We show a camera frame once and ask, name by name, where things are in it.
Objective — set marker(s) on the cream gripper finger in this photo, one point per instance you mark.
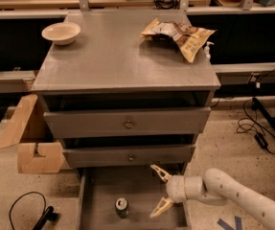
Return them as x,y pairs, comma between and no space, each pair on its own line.
163,205
165,176

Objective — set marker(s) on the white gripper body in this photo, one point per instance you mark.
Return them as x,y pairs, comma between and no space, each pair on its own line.
175,188

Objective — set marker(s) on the green soda can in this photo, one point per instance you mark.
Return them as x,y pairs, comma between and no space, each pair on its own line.
121,207

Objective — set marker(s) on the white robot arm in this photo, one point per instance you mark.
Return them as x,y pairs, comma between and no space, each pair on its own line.
215,187

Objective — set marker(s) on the grey bottom drawer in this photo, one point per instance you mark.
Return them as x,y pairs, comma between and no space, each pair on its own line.
100,187

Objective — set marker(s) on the grey drawer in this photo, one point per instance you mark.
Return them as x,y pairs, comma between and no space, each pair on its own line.
127,122
100,187
128,156

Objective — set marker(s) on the grey middle drawer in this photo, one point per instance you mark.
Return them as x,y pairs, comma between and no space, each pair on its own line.
128,156

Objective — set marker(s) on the grey drawer cabinet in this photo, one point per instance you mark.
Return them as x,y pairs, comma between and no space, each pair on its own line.
109,67

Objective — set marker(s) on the grey top drawer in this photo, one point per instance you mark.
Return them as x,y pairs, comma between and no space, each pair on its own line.
127,122

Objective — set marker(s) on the notched wooden block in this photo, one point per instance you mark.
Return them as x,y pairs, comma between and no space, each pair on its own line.
40,157

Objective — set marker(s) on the white pump bottle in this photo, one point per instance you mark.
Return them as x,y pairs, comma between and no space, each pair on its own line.
207,49

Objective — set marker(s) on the crumpled chip bag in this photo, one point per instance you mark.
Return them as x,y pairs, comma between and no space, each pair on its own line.
188,38

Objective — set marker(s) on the light wooden board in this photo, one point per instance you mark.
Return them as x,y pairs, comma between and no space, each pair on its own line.
18,122

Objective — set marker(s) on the white ceramic bowl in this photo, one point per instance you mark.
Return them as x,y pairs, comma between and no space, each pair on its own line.
61,34

